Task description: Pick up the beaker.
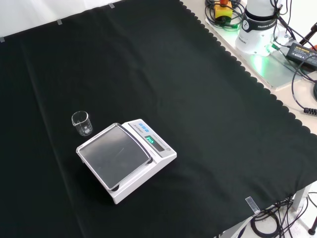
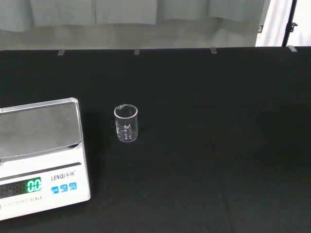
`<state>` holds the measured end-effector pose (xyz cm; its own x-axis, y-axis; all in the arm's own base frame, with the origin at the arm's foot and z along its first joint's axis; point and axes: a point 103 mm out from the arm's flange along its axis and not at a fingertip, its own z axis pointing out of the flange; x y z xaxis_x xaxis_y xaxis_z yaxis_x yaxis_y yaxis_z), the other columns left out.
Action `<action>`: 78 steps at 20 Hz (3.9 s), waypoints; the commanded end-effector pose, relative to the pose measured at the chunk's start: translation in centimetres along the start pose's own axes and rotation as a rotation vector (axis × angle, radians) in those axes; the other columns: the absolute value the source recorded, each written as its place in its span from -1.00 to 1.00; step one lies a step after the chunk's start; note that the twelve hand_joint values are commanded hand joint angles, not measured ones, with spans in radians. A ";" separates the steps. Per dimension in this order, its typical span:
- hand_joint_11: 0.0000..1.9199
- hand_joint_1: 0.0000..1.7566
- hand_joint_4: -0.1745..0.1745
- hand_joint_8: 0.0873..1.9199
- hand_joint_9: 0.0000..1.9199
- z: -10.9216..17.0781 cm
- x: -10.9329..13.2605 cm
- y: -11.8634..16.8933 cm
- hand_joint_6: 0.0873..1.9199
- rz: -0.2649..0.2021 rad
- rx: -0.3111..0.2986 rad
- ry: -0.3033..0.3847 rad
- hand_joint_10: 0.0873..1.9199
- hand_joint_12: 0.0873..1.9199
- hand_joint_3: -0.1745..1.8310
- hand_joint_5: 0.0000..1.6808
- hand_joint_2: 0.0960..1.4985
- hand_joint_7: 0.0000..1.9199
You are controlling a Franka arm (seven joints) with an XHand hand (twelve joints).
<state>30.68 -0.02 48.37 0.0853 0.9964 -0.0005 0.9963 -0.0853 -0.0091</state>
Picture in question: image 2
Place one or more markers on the black bench cloth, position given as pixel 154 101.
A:
pixel 194 145

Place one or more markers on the grey tape strip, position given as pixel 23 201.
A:
pixel 292 48
pixel 137 51
pixel 213 50
pixel 62 52

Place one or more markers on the grey backdrop curtain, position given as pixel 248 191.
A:
pixel 121 24

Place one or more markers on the white electronic balance steel pan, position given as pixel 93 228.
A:
pixel 48 170

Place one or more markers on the pale board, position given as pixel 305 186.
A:
pixel 274 24

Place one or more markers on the black stand pole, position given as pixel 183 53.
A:
pixel 290 24

